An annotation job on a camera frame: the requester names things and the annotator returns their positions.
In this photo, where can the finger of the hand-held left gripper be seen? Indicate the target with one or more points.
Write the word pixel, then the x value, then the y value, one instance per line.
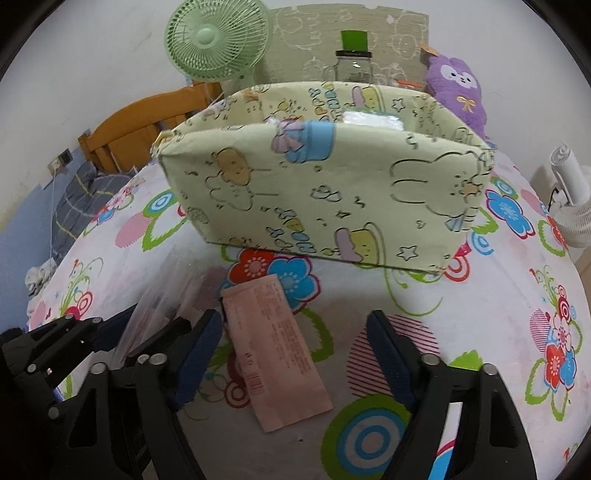
pixel 83 332
pixel 138 362

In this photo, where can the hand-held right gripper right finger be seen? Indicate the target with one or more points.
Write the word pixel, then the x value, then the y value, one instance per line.
pixel 392 364

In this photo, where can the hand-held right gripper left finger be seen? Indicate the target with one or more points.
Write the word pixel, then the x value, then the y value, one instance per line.
pixel 198 364

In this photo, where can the clear plastic bag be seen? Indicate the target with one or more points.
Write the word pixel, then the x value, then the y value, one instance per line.
pixel 157 309

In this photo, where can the pink packet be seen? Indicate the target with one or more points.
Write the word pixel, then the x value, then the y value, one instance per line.
pixel 277 355

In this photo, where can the yellow-green cartoon print storage box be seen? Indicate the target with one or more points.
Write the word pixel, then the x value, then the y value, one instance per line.
pixel 277 198

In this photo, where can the clear white tissue pack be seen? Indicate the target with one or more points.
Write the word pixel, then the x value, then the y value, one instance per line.
pixel 371 120

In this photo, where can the flower print tablecloth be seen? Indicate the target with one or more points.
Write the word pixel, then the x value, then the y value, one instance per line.
pixel 415 300

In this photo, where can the white crumpled cloth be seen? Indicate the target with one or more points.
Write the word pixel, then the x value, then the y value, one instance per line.
pixel 39 277

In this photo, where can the blue-grey plaid blanket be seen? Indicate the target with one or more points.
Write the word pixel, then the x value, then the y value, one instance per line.
pixel 83 198

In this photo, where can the wooden bed headboard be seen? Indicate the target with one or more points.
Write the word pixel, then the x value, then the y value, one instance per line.
pixel 138 124

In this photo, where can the white table fan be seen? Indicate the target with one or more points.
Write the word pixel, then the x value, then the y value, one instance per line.
pixel 570 184

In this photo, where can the purple plush toy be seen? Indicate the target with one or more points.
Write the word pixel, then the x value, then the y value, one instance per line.
pixel 455 92

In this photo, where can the orange lidded container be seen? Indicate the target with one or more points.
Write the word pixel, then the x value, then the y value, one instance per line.
pixel 408 83

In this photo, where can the glass jar with black lid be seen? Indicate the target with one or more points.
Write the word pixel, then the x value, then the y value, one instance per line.
pixel 353 69

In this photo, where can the green table fan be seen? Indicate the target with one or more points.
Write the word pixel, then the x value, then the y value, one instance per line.
pixel 207 39

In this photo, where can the green cartoon print board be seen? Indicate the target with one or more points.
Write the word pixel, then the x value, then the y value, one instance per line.
pixel 300 41

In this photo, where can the wall socket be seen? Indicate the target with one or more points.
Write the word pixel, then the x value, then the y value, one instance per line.
pixel 60 160

